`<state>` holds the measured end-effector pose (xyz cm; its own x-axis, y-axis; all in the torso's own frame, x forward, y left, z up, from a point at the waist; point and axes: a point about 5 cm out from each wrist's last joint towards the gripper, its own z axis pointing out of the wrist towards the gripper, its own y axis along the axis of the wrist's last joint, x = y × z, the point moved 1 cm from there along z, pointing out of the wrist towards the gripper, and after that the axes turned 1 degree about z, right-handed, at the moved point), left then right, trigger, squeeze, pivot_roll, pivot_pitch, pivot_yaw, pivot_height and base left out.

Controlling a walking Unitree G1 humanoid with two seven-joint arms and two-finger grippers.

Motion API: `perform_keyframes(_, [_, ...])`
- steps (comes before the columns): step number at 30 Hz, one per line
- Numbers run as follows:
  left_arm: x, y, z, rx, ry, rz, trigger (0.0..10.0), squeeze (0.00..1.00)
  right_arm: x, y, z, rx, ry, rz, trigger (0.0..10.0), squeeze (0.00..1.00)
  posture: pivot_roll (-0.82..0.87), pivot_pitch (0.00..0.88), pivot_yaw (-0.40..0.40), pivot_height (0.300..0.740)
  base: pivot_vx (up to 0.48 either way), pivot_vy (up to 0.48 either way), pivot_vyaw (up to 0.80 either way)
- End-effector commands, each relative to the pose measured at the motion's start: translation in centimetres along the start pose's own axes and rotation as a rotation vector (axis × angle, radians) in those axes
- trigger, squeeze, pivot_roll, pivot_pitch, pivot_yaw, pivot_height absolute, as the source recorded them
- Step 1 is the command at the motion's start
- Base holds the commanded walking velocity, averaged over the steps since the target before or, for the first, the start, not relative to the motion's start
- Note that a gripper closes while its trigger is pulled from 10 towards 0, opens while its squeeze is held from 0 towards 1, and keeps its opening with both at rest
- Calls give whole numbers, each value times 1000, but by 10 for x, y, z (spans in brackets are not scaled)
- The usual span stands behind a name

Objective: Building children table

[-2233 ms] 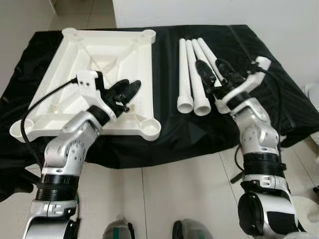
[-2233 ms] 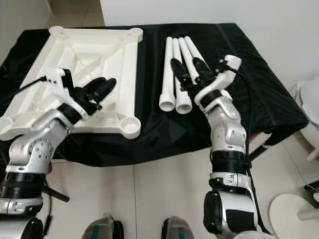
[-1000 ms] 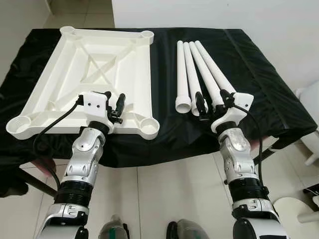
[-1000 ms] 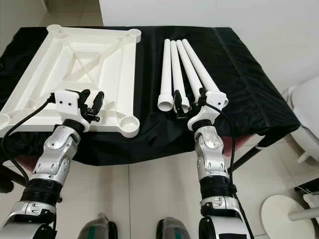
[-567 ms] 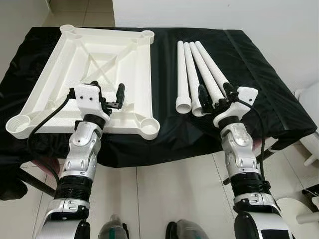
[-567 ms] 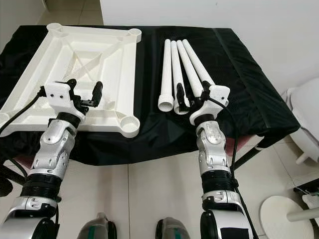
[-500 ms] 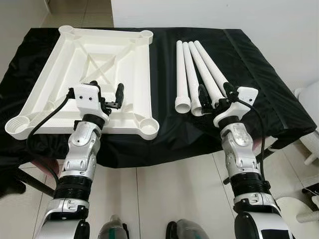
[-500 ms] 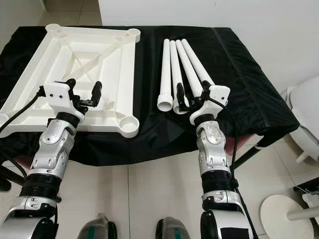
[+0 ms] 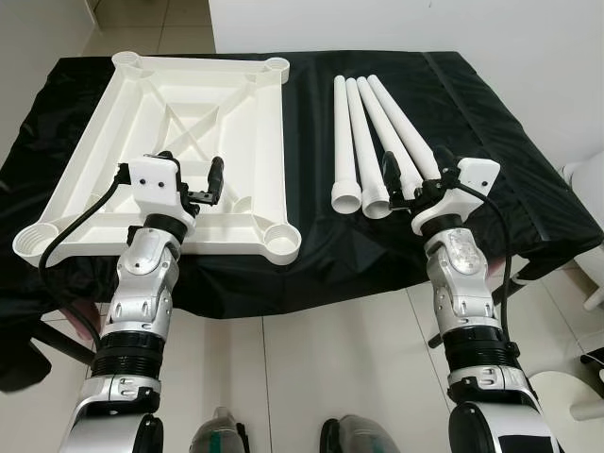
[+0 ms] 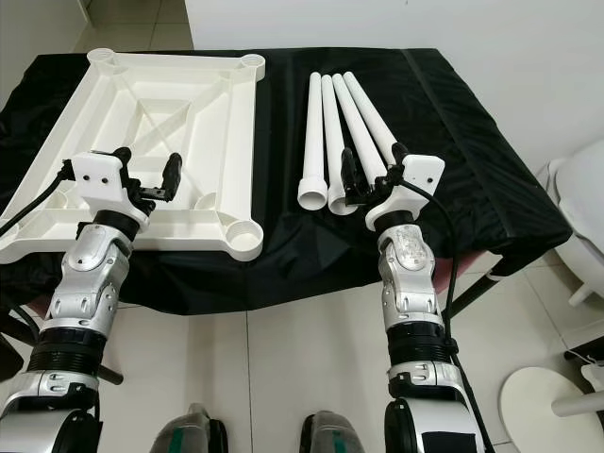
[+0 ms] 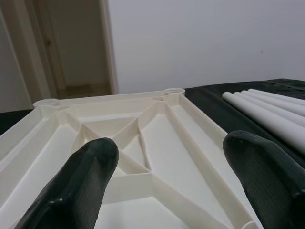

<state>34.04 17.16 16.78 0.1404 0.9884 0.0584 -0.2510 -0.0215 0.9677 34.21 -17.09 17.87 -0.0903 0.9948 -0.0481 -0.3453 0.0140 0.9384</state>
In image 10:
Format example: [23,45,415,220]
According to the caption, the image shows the grey green robot right leg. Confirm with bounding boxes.
[302,411,364,453]

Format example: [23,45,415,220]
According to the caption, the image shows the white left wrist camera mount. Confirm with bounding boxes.
[71,151,152,232]

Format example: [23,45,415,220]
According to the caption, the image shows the black table cloth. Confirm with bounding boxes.
[0,49,574,317]

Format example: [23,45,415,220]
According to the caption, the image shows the white plastic table top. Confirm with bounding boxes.
[0,48,266,263]

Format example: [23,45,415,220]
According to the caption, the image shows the grey green robot left leg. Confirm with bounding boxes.
[151,404,227,453]

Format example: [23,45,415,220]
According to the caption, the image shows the grey green robot leg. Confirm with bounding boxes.
[302,411,364,453]
[151,404,227,453]

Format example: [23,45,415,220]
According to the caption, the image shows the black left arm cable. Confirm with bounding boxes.
[0,159,78,237]

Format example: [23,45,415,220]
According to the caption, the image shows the white plastic chair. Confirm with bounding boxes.
[536,140,604,308]

